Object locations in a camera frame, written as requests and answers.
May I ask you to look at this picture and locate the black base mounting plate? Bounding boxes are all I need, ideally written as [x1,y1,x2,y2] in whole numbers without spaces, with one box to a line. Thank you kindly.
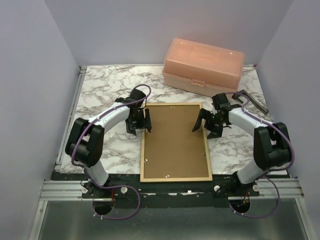
[51,172,260,209]

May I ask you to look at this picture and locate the aluminium rail frame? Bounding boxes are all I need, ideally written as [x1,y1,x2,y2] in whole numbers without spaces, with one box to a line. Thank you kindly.
[31,65,308,240]

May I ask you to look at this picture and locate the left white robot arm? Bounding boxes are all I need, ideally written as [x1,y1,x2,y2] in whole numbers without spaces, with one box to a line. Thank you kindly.
[65,84,152,198]

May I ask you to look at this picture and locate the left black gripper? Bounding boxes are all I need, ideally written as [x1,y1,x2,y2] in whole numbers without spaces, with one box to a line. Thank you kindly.
[126,109,151,136]

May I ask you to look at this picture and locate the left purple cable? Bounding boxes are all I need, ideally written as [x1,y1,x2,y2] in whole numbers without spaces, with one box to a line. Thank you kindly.
[71,84,153,221]

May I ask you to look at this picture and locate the orange translucent plastic box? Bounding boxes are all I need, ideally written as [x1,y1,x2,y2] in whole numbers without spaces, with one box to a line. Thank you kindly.
[162,38,245,97]

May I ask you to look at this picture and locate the black metal clamp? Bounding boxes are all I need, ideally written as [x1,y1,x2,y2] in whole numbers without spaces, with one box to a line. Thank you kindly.
[231,89,269,115]

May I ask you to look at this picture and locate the green and wood picture frame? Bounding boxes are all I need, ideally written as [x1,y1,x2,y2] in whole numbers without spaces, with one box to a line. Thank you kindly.
[139,101,214,183]

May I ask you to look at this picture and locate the brown frame backing board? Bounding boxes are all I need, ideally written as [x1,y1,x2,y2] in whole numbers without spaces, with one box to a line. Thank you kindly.
[143,104,211,179]

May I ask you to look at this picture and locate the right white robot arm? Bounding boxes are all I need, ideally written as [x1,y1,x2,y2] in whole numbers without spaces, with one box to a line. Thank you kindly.
[192,93,295,196]

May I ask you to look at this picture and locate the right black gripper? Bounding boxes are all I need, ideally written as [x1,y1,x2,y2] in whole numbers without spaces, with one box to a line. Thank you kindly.
[192,108,226,139]

